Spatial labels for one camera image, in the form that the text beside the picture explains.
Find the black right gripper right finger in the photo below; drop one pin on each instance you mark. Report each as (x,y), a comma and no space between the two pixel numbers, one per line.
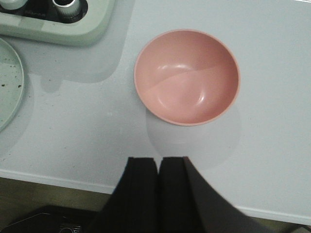
(188,203)

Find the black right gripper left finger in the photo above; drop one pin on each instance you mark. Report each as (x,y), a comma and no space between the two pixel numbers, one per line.
(133,206)

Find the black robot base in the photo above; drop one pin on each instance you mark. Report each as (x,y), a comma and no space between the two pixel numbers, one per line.
(52,219)

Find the pink bowl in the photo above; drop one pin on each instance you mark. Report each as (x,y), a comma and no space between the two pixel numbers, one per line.
(187,77)

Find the green round plate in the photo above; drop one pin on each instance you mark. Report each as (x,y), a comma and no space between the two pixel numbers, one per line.
(11,83)

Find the right silver control knob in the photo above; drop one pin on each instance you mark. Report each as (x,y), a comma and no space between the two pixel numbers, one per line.
(67,8)

